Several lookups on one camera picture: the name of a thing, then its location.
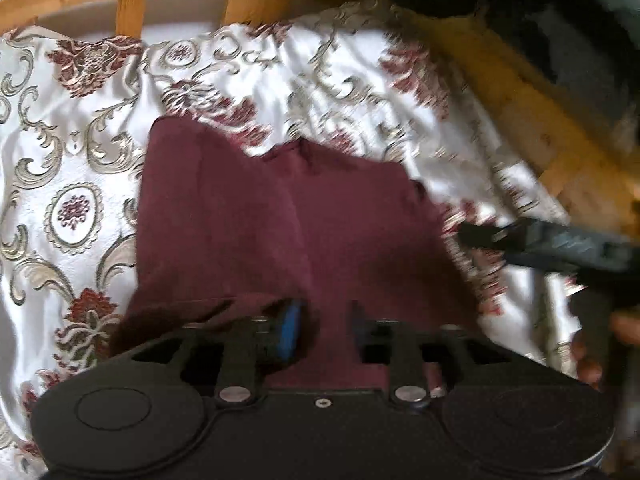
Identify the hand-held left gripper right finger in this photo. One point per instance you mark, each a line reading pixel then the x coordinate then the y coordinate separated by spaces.
pixel 361 332

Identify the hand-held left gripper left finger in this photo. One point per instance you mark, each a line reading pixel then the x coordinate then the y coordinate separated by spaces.
pixel 289 331

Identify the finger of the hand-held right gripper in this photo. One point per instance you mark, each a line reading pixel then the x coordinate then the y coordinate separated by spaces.
pixel 487 236

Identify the maroon long-sleeve shirt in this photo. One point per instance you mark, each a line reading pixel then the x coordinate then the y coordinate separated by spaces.
pixel 280 240

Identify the person's right hand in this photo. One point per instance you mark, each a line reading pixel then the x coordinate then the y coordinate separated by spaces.
pixel 587 362

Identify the grey cloth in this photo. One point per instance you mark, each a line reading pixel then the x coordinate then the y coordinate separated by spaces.
pixel 565 45

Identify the floral satin bedspread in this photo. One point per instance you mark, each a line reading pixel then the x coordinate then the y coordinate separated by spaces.
pixel 85 125

